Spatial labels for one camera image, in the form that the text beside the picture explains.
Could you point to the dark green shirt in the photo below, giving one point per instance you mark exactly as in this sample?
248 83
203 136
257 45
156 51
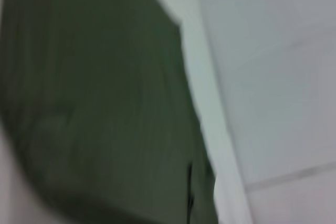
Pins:
92 90

